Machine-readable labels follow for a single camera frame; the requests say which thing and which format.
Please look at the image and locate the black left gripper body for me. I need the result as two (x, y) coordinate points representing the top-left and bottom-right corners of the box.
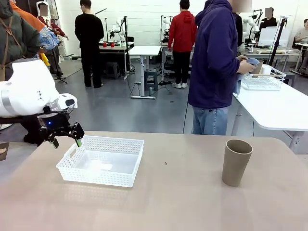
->
(37, 112), (73, 132)

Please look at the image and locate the white perforated plastic basket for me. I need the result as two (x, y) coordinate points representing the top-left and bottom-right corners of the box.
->
(55, 135), (145, 188)

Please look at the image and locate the purple-jacket person's right hand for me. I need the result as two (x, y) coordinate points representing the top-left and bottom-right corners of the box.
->
(237, 60), (255, 74)

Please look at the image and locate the yellow floor sign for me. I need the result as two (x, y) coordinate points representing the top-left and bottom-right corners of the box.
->
(39, 53), (51, 67)

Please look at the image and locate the dark plastic stool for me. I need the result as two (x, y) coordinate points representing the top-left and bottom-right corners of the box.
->
(105, 62), (120, 79)

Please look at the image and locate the person in orange jacket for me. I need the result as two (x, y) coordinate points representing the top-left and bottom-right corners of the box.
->
(9, 0), (61, 67)

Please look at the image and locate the dark workbench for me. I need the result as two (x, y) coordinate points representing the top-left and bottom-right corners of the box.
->
(98, 44), (129, 80)

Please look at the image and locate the grey plastic stool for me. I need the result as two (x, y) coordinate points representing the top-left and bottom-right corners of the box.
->
(143, 69), (159, 91)

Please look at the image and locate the person in green coat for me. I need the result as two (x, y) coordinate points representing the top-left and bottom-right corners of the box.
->
(0, 0), (49, 146)

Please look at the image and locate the person in black clothes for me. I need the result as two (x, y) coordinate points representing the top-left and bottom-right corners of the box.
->
(74, 0), (104, 89)

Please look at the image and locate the white standing desk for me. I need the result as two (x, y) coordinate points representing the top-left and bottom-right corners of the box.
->
(128, 45), (162, 100)

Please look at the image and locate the person in red hoodie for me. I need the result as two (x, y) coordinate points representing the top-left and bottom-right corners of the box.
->
(167, 0), (196, 89)

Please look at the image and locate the person in purple jacket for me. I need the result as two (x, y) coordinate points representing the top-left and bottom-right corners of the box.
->
(187, 0), (256, 136)

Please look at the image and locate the person with dark hair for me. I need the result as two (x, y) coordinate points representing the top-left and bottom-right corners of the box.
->
(234, 12), (244, 48)

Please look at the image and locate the white side table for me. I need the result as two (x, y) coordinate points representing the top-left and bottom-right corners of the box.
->
(232, 64), (308, 154)

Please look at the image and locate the wood-top background table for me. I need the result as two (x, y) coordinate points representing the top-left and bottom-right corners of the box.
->
(240, 47), (301, 71)

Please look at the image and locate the white board panel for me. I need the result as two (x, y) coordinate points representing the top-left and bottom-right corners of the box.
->
(258, 26), (289, 48)

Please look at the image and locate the person in black jacket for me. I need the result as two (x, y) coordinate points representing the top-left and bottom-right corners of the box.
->
(258, 7), (279, 28)

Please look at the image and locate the seated person in grey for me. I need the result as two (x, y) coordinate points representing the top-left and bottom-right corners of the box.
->
(295, 18), (308, 44)

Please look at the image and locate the white wire dish rack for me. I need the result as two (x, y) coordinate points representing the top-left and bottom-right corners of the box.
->
(241, 64), (286, 91)

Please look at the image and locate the black camera tripod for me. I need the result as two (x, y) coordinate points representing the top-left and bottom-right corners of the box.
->
(268, 16), (288, 67)

